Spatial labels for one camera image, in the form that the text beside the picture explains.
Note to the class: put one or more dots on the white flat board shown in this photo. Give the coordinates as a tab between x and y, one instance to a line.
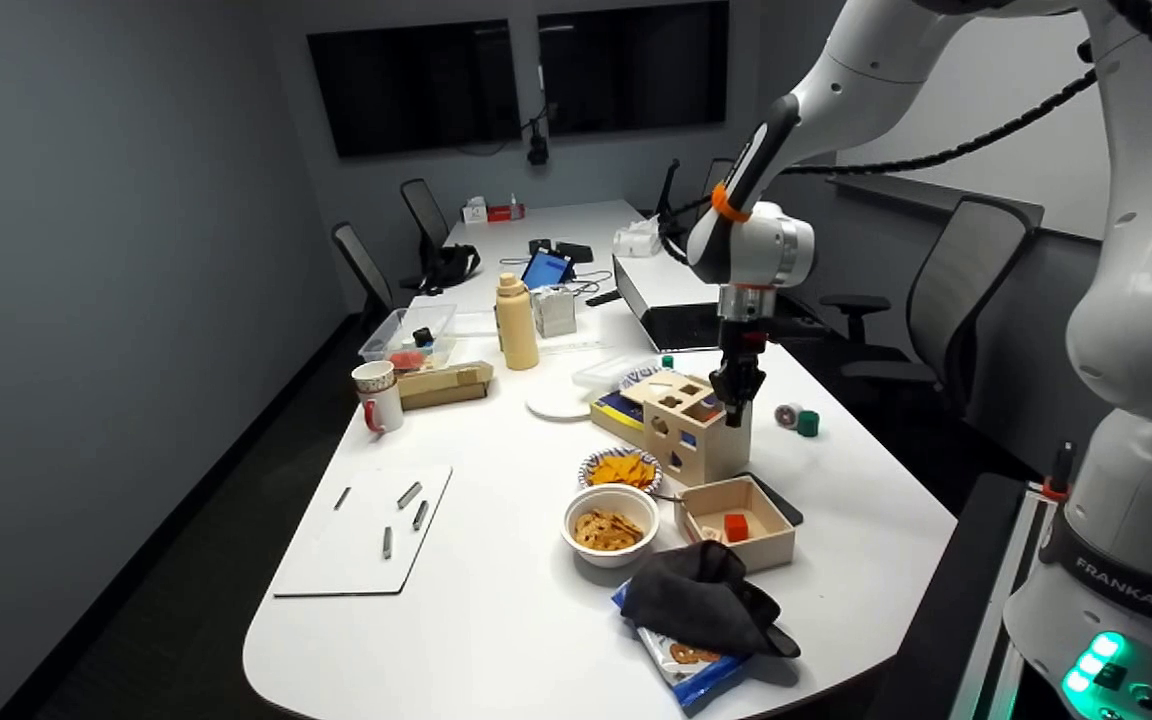
363	561

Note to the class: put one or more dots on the small red object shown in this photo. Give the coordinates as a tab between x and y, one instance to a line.
407	363

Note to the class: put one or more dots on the green cube block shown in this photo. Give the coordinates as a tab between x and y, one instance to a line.
809	421

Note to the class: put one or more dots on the white bowl with snacks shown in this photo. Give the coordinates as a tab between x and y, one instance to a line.
608	524

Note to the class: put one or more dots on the wooden shape sorter box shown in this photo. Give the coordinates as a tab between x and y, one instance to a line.
669	424

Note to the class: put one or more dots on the blue flat object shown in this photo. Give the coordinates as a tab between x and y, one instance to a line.
548	268

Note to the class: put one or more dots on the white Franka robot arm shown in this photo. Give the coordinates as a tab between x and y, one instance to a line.
1139	332

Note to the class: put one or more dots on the clear plastic bag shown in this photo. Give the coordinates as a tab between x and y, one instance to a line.
638	237

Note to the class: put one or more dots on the small tape roll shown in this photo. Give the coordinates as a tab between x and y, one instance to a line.
787	416

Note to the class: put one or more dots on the blue snack bag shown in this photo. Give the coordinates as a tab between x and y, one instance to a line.
689	665

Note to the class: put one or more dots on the metal rail robot stand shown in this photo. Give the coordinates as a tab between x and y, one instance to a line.
990	627

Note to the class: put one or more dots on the black conference webcam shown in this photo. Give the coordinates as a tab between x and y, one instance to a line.
536	133

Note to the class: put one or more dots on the black pen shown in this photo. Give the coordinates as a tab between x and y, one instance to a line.
602	297

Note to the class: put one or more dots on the black cloth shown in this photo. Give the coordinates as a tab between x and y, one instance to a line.
701	603

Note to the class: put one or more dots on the white and red box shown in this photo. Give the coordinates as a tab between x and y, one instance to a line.
495	208

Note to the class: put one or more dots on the small green peg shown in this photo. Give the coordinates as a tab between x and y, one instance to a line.
667	363

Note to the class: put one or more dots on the black wall monitor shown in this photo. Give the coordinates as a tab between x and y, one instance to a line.
632	65
412	91

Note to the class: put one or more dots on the white rectangular box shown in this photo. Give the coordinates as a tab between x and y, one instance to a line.
658	280

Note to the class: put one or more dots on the red cube block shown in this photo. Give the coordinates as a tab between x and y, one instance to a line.
738	524

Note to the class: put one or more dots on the bowl with orange food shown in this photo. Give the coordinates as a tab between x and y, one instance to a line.
620	469

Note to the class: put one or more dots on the green and black cube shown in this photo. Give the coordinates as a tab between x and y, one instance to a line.
420	337

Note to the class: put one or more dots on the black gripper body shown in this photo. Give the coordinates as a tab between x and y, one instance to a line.
744	347

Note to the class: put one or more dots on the black remote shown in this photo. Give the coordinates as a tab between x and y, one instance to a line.
560	249

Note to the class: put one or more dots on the wooden open tray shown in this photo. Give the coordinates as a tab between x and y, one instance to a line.
760	544

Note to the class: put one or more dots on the black bag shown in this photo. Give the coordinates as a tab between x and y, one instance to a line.
449	264

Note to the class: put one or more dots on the yellow mustard bottle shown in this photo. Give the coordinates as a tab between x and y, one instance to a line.
519	326

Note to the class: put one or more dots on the long wooden block box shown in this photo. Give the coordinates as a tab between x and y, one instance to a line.
441	386

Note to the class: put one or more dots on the white round plate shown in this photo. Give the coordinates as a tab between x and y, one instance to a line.
557	400

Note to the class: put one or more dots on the clear plastic container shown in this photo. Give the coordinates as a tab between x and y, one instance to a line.
388	332

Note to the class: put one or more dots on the large grey office chair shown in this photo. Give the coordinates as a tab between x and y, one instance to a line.
958	287

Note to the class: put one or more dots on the white jar red label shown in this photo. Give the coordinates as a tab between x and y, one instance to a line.
377	399

